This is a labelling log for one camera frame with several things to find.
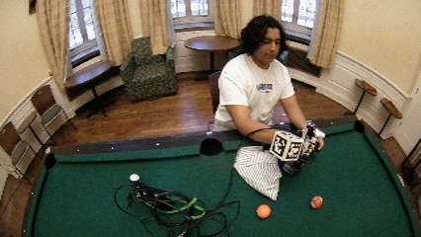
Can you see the half-round wooden wall table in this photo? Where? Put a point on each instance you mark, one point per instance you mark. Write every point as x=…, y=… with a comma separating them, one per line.
x=90, y=73

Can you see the red and white billiard ball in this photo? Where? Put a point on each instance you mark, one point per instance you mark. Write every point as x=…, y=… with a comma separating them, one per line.
x=316, y=202

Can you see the dark radiator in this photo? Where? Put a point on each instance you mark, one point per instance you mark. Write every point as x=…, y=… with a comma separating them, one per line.
x=303, y=62

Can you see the white marker cube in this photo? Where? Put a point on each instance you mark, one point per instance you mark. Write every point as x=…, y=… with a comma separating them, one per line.
x=287, y=145

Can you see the person in white t-shirt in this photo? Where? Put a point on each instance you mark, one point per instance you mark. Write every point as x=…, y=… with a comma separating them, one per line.
x=250, y=89

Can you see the window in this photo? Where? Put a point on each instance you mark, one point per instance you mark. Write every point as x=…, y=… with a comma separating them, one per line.
x=298, y=13
x=83, y=24
x=191, y=10

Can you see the black device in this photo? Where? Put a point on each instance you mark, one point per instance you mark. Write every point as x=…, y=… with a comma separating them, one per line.
x=151, y=196

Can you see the white and blue billiard ball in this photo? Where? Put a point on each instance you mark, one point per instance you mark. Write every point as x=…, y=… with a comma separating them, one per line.
x=135, y=178

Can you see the beige curtain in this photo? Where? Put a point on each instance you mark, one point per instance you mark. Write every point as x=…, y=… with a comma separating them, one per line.
x=227, y=18
x=54, y=39
x=327, y=33
x=114, y=29
x=266, y=8
x=155, y=26

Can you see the white striped cloth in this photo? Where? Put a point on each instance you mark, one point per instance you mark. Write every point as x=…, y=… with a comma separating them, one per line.
x=259, y=169

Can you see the wooden chair with grey seat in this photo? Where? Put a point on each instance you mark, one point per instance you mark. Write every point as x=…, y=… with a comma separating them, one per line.
x=47, y=105
x=14, y=144

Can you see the round wooden table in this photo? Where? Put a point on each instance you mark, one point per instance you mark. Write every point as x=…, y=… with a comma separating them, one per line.
x=213, y=42

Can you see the orange billiard ball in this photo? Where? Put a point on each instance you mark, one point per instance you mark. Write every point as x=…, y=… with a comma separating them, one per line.
x=263, y=211

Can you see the small wooden wall table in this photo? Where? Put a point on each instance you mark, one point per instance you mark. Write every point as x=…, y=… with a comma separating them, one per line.
x=367, y=87
x=391, y=108

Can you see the dark wooden pool table rail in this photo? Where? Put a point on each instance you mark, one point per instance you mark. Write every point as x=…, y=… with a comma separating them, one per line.
x=131, y=143

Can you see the green patterned armchair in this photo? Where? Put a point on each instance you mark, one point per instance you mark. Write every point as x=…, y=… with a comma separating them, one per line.
x=150, y=74

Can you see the dark chair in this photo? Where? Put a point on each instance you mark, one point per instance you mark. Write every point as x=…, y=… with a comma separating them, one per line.
x=412, y=164

